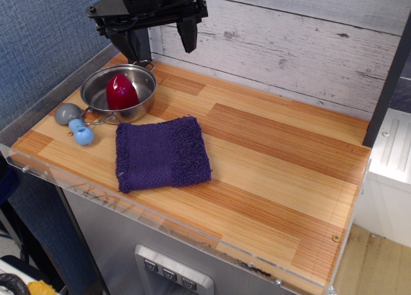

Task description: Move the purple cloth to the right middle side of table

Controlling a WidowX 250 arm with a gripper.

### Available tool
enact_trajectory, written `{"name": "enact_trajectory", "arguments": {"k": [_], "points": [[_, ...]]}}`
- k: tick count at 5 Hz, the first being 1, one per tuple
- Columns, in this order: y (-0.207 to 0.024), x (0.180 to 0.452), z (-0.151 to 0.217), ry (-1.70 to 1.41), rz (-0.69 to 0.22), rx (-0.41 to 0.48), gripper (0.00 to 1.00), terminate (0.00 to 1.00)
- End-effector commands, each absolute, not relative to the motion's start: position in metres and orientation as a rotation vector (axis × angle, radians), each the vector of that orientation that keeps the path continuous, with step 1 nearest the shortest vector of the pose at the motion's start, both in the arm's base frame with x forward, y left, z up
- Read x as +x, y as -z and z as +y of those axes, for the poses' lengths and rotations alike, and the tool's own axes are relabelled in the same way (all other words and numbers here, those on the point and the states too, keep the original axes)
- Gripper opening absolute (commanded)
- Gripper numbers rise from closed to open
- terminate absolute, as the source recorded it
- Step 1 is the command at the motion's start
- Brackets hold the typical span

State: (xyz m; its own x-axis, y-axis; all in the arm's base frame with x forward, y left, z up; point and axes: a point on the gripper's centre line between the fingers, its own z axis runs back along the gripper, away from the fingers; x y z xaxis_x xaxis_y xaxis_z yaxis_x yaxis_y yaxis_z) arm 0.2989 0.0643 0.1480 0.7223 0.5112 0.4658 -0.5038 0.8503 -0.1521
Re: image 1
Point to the dark red plastic pepper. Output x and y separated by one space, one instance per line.
120 93

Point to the yellow and black object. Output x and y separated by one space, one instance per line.
12 284

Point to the clear acrylic table guard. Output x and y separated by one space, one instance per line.
282 217

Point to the white metal cabinet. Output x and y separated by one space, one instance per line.
383 206

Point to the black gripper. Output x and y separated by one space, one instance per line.
116 17

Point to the steel panel with buttons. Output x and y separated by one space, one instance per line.
161 274

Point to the black post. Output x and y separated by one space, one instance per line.
389 87
140 43

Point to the small steel pot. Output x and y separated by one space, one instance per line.
93 94

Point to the black post right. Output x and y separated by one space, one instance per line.
389 87

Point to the black post left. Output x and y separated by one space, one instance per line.
140 43

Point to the purple terry cloth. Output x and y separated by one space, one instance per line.
171 153

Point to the grey and blue toy scoop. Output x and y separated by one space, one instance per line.
70 114

